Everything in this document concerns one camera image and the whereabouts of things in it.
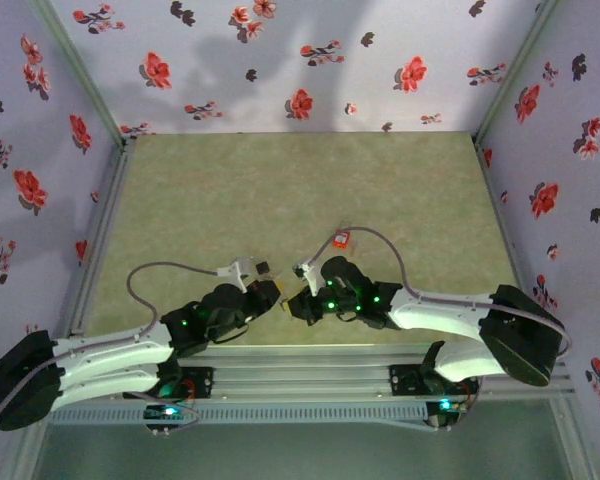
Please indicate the black padlock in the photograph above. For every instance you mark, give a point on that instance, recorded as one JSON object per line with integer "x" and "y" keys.
{"x": 265, "y": 268}

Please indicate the red padlock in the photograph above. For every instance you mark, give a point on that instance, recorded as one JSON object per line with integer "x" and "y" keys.
{"x": 341, "y": 241}

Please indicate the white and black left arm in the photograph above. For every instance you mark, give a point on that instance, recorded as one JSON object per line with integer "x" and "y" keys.
{"x": 110, "y": 352}

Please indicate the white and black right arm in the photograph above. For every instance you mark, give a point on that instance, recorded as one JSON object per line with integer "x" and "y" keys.
{"x": 430, "y": 310}

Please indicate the circuit board with LED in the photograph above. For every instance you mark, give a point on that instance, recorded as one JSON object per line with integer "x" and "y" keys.
{"x": 447, "y": 405}
{"x": 175, "y": 411}

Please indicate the aluminium front rail beam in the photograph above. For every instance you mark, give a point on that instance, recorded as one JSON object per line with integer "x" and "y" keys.
{"x": 305, "y": 370}

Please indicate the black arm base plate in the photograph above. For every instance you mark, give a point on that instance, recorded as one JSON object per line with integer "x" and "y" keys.
{"x": 205, "y": 380}
{"x": 402, "y": 380}

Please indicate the aluminium side rail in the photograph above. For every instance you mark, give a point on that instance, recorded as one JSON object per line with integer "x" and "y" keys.
{"x": 495, "y": 200}
{"x": 111, "y": 200}

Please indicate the grey frame leg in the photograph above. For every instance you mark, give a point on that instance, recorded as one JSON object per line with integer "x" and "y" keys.
{"x": 572, "y": 440}
{"x": 21, "y": 452}

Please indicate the grey corner post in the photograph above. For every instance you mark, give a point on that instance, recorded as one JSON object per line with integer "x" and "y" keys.
{"x": 512, "y": 75}
{"x": 86, "y": 75}

